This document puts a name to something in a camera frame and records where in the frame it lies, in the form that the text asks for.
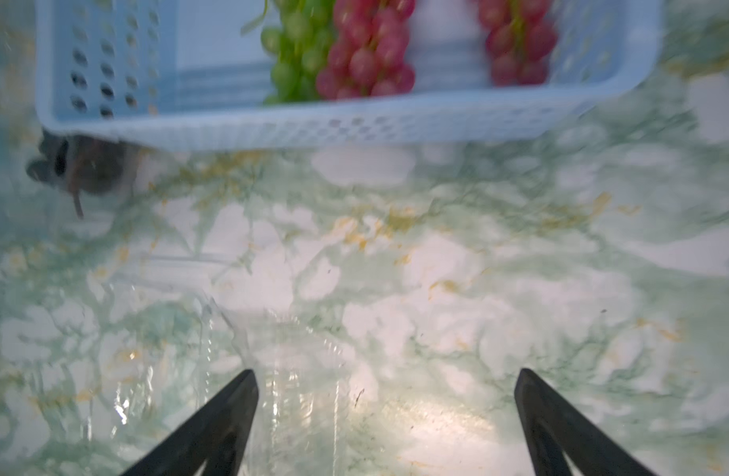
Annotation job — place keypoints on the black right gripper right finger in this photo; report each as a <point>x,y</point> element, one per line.
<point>557,434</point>

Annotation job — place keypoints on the green grape bunch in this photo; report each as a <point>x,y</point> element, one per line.
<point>298,35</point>

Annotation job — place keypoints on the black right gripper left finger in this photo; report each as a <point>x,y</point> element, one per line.
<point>213,441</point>

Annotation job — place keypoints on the white perforated plastic basket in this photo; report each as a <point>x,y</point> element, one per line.
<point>186,76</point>

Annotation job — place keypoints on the red grape bunch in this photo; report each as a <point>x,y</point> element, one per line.
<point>520,37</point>
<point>368,56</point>

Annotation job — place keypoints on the black grape bunch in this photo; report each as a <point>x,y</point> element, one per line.
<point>79,164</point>

